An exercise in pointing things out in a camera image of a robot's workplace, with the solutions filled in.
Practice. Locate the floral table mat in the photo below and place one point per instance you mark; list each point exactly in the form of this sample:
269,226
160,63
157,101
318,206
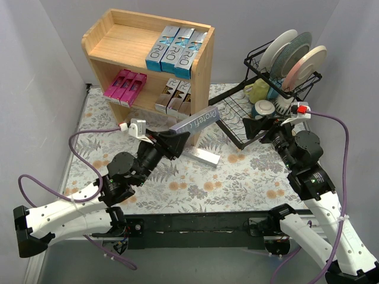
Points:
251,179

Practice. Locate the wooden two-tier shelf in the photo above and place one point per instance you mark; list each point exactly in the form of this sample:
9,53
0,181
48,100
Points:
122,39

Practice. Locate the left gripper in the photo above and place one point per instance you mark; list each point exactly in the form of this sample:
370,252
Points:
161,144

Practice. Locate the green mug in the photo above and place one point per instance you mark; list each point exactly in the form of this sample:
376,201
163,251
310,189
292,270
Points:
256,91

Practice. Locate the black striped white bowl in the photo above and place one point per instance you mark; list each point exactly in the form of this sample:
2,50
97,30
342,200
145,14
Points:
283,105

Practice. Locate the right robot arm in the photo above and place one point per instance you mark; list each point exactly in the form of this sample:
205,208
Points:
341,255

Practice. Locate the grey speckled plate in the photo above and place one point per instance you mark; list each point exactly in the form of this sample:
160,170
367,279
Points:
290,55

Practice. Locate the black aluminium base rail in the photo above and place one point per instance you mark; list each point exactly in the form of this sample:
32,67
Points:
221,229

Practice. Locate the black wire dish rack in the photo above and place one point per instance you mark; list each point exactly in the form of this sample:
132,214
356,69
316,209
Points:
234,105

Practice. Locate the pink toothpaste box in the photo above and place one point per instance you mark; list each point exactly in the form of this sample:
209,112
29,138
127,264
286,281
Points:
115,91
126,84
133,90

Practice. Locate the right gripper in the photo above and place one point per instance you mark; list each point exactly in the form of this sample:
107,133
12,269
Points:
268,130

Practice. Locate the blue mug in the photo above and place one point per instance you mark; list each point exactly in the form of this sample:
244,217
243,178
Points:
272,93

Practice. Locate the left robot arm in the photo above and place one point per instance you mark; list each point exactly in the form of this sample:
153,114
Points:
94,209

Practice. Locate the silver toothpaste box slanted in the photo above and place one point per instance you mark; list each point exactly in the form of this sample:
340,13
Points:
197,122

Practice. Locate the pink and cream plate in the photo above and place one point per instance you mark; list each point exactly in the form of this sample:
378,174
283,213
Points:
303,69

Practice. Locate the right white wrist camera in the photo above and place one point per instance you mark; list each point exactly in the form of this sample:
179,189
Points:
299,112

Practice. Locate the white plate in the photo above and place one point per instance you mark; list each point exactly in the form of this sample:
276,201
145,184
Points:
274,49

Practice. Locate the silver Protect toothpaste box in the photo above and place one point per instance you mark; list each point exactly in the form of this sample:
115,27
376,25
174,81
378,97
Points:
202,156

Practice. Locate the teal spotted bowl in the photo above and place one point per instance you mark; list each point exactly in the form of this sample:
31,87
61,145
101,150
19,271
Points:
262,108

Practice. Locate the silver black gold toothpaste box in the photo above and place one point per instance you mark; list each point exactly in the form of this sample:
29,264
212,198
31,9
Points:
178,98

